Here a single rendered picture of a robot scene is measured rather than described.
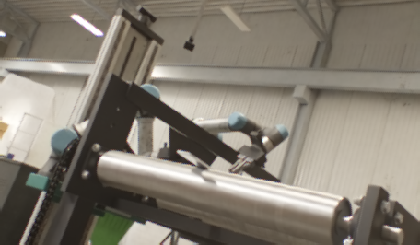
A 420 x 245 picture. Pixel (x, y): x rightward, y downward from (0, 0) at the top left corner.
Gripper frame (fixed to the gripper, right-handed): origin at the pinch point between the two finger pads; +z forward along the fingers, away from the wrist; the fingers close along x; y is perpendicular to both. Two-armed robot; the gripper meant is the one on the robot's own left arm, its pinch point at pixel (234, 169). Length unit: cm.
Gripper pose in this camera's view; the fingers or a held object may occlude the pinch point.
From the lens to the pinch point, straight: 213.6
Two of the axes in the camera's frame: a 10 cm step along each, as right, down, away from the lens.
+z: -7.4, 5.4, -4.1
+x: -6.0, -2.4, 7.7
